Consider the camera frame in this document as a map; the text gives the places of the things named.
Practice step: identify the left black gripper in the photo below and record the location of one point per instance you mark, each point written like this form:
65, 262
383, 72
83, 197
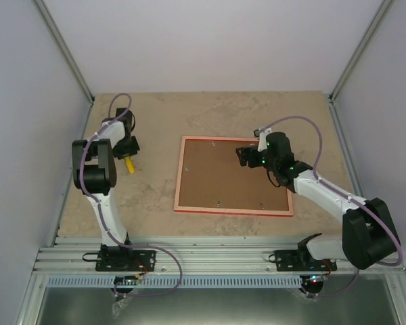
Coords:
132, 152

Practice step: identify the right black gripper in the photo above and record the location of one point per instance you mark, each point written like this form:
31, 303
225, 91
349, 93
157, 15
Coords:
244, 158

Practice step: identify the yellow handled screwdriver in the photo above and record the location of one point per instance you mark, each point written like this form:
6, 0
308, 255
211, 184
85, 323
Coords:
129, 165

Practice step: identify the red wooden picture frame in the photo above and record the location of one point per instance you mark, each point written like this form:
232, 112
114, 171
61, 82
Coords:
235, 176

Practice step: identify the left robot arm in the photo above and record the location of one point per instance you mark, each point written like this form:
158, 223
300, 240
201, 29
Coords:
94, 173

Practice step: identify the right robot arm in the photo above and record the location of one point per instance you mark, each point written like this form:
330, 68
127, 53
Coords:
368, 232

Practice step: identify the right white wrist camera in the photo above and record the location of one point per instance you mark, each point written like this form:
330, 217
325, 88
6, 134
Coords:
261, 134

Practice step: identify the brown frame backing board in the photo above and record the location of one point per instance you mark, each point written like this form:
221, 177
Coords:
235, 174

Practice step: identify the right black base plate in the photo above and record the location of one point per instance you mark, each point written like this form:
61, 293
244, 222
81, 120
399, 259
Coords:
294, 260

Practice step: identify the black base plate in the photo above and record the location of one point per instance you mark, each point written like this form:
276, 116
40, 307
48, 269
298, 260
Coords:
294, 260
140, 261

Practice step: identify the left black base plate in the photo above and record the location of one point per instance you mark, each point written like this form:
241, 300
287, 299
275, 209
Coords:
140, 261

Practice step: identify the grey slotted cable duct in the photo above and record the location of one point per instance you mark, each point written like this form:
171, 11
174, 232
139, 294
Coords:
169, 281

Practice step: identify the left aluminium corner post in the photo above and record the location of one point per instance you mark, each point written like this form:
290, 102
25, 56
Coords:
59, 40

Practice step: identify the aluminium corner post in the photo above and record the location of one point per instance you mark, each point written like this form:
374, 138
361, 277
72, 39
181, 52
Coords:
59, 40
361, 48

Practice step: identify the aluminium rail base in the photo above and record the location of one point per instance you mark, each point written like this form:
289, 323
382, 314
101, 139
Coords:
375, 296

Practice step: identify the right aluminium corner post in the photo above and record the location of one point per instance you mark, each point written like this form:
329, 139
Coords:
361, 48

